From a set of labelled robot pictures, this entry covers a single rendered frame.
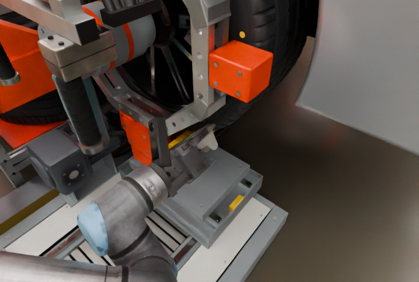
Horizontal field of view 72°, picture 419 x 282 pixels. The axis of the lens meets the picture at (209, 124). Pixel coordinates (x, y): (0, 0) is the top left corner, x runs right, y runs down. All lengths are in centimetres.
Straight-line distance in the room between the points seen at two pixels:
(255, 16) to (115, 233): 46
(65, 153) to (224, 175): 58
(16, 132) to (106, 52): 108
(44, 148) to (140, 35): 62
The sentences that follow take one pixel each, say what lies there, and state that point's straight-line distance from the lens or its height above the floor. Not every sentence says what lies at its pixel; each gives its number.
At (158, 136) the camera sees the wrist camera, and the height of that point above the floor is 69.
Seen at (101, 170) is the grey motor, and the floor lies 9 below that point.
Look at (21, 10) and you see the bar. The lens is 57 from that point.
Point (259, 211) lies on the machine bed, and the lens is 125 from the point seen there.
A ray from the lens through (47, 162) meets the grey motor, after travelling 110.
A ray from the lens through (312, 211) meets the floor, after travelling 140.
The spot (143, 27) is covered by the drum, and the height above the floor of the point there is 87.
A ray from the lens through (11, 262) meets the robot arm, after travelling 50.
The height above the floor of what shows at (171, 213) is 15.
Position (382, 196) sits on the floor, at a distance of 158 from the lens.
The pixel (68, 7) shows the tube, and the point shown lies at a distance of 44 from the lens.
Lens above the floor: 113
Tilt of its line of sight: 41 degrees down
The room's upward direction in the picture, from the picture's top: straight up
